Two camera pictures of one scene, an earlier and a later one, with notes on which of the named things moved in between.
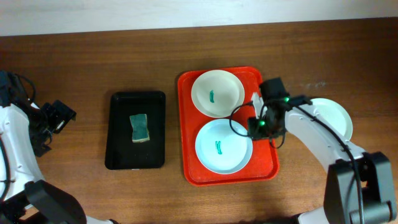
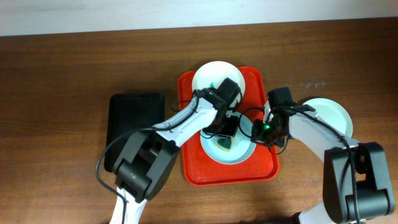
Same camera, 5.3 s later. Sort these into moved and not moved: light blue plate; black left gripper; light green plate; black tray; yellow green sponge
Moved: black left gripper; light blue plate; yellow green sponge
Not moved: black tray; light green plate
